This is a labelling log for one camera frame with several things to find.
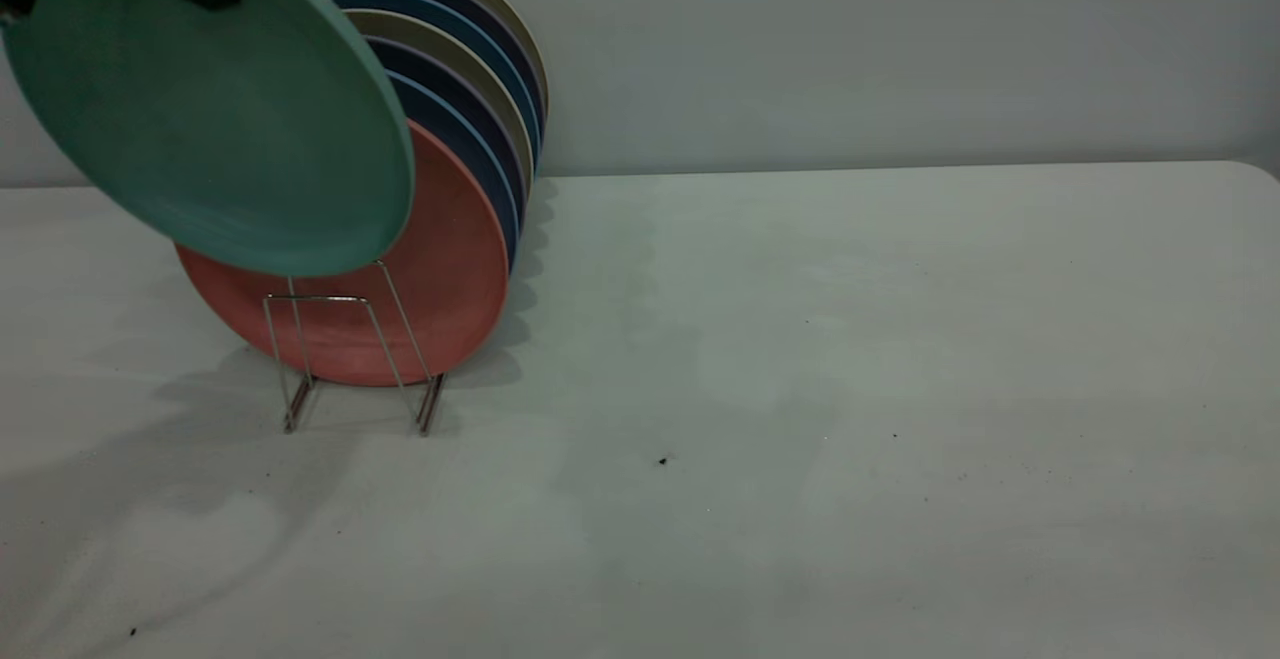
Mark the teal blue round plate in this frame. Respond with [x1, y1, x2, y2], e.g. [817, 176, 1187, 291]
[330, 0, 544, 170]

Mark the metal wire plate rack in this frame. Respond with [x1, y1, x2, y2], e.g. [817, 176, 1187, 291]
[263, 259, 447, 437]

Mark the navy plate light-blue rim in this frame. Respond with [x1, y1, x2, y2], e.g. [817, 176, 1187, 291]
[385, 69, 522, 275]

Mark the pink round plate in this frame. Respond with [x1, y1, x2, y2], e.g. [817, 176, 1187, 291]
[176, 119, 511, 387]

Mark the green round plate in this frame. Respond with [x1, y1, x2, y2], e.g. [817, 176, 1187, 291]
[0, 0, 417, 279]

